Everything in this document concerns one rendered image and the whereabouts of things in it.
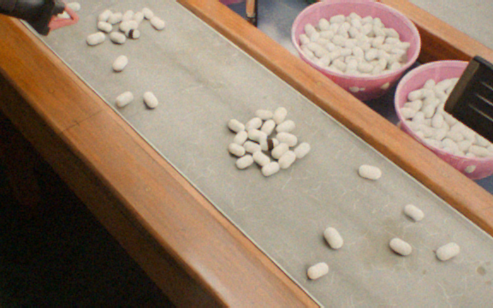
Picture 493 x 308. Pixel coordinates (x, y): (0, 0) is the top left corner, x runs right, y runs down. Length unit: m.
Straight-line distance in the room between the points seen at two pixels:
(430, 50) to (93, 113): 0.72
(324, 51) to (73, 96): 0.51
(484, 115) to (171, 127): 0.61
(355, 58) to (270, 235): 0.48
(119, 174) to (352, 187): 0.40
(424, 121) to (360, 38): 0.26
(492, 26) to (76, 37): 0.90
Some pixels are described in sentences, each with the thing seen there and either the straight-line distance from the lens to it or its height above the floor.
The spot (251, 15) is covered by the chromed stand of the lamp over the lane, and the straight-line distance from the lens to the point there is 1.44.
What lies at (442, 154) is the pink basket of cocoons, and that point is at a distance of 1.22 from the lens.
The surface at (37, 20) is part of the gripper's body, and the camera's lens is 1.26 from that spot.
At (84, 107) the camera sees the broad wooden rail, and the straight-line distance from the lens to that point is 1.27.
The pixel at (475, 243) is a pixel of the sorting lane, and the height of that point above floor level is 0.74.
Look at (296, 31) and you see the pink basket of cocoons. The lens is 1.43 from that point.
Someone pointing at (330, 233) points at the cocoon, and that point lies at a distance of 1.07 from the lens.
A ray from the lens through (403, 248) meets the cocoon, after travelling 1.08.
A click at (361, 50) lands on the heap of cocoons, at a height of 0.74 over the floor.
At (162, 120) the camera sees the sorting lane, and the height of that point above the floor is 0.74.
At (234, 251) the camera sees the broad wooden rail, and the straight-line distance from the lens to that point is 1.03.
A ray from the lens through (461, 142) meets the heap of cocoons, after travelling 1.27.
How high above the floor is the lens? 1.63
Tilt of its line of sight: 48 degrees down
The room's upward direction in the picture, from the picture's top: 1 degrees clockwise
